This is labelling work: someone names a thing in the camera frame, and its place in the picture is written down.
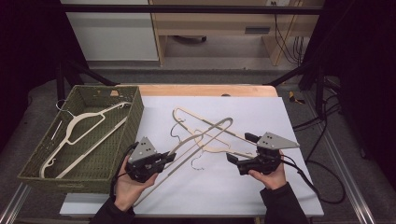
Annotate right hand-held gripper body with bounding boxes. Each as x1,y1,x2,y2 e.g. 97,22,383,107
236,132,301,175

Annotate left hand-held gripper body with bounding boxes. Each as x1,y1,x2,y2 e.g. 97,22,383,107
125,135,166,184

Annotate cream clothes hanger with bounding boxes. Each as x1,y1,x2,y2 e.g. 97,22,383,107
172,106,265,171
38,99,134,180
133,117,234,207

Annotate green woven basket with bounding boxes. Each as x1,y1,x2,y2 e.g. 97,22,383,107
17,84,145,194

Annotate person's right hand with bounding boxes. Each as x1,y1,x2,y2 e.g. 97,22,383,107
247,150,288,191

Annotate person's left hand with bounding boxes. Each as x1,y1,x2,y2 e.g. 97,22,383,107
113,156,160,213

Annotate white table sheet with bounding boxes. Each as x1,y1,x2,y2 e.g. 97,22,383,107
59,95,325,217

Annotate yellow and black tool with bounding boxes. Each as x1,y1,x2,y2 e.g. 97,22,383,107
288,91,306,105

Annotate wooden table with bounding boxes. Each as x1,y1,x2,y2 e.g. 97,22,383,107
120,83,279,98

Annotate light wooden desk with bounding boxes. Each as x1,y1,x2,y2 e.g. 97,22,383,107
148,0,325,67

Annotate black curtain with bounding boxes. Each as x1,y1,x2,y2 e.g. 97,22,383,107
0,0,88,150
303,0,396,188

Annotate white cabinet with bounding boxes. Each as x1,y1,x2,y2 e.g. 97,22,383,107
61,0,160,63

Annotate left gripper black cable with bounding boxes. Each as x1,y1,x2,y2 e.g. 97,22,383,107
109,141,139,202

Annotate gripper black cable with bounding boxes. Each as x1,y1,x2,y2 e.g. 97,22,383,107
109,141,139,202
280,154,347,205

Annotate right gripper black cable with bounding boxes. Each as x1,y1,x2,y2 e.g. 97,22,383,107
280,154,347,205

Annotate black floor cables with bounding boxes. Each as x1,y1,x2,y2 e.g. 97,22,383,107
292,77,344,132

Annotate black frame strut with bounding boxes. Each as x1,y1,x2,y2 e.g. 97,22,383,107
55,59,120,110
264,62,326,116

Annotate aluminium rail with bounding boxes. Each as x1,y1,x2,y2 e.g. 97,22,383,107
0,183,32,224
303,91,376,224

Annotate black hanging cables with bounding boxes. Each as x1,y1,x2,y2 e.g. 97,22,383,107
270,1,304,66

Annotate black horizontal frame bar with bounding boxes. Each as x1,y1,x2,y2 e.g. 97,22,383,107
60,3,325,16

